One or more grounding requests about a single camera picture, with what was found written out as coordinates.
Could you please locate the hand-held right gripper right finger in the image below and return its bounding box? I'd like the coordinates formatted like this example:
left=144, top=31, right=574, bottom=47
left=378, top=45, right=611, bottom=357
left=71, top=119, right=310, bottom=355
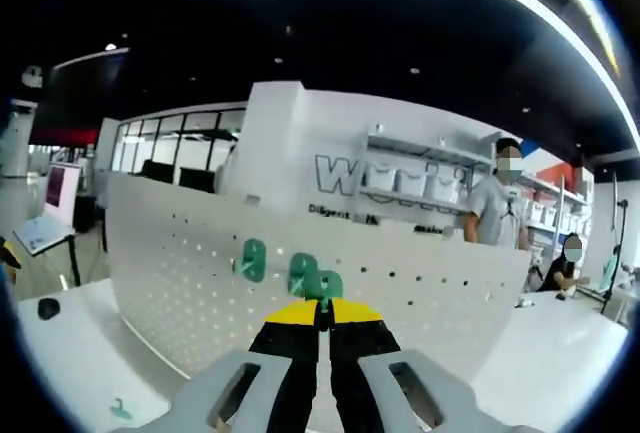
left=328, top=299, right=546, bottom=433

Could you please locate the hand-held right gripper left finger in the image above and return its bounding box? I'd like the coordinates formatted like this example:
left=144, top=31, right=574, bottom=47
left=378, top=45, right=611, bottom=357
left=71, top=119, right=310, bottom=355
left=132, top=300, right=321, bottom=433

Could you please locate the green hook assembly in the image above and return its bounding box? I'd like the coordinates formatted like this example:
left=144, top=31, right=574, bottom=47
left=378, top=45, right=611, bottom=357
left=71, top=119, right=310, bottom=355
left=288, top=251, right=314, bottom=297
left=109, top=397, right=134, bottom=422
left=234, top=237, right=267, bottom=284
left=302, top=267, right=346, bottom=333

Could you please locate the white perforated mounting plate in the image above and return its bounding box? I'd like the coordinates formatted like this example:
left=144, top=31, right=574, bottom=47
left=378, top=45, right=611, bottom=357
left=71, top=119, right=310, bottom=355
left=105, top=172, right=532, bottom=384

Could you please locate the tilted white stand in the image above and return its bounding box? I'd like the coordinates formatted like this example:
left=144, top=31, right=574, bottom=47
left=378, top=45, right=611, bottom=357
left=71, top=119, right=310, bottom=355
left=12, top=215, right=81, bottom=287

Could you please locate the black oval object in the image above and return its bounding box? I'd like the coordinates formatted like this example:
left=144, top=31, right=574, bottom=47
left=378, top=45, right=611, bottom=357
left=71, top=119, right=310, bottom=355
left=37, top=297, right=62, bottom=322

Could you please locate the pink sign board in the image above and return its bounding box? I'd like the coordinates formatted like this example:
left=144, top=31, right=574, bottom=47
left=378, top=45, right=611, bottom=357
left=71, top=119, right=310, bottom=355
left=44, top=162, right=81, bottom=227

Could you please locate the black desk monitor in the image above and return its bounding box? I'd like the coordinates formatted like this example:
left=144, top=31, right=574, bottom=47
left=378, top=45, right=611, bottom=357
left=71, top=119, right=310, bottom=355
left=141, top=158, right=176, bottom=185
left=178, top=166, right=217, bottom=193

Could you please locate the white storage bin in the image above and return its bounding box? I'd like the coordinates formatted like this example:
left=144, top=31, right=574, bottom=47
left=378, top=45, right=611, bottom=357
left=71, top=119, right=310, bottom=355
left=397, top=168, right=430, bottom=198
left=430, top=172, right=462, bottom=203
left=367, top=167, right=397, bottom=195

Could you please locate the shelf with white bins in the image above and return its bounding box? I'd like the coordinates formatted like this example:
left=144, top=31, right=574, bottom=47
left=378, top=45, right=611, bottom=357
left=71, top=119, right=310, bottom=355
left=519, top=172, right=594, bottom=254

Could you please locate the grey metal shelf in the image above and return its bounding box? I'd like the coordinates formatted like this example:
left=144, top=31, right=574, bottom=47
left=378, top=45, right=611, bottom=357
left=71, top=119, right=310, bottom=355
left=367, top=125, right=496, bottom=214

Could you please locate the black floor stand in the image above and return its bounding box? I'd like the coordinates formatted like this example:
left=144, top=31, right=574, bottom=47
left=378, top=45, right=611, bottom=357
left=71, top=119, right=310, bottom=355
left=599, top=172, right=632, bottom=315

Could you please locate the black wall screen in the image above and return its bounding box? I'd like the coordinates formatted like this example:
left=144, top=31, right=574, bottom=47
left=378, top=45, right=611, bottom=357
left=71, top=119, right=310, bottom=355
left=30, top=47, right=130, bottom=145

